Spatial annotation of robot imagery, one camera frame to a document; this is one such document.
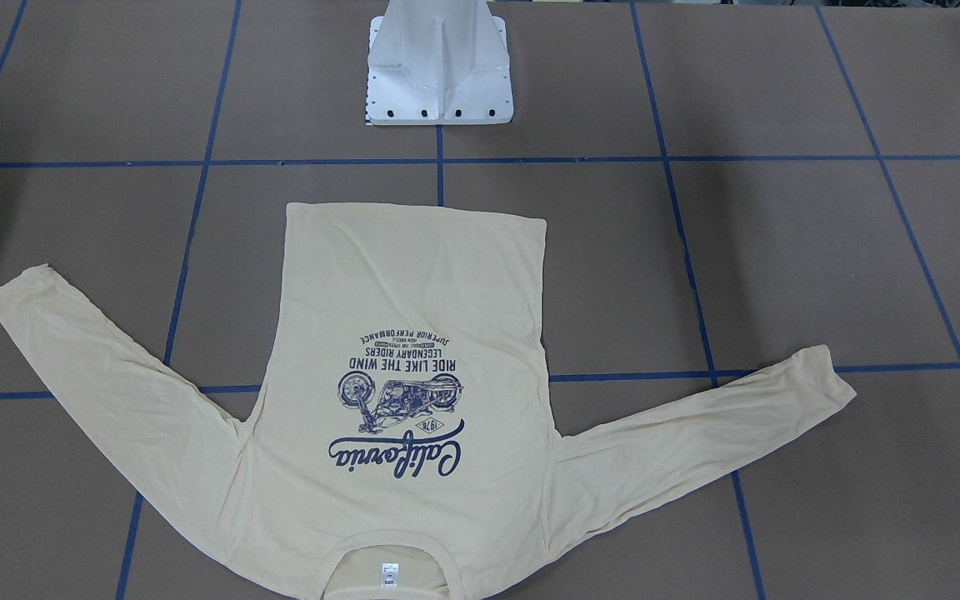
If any cream long-sleeve printed shirt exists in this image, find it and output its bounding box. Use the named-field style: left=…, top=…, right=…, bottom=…
left=0, top=202, right=856, bottom=599

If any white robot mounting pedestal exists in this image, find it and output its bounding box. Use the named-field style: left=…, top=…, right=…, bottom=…
left=365, top=1, right=514, bottom=126

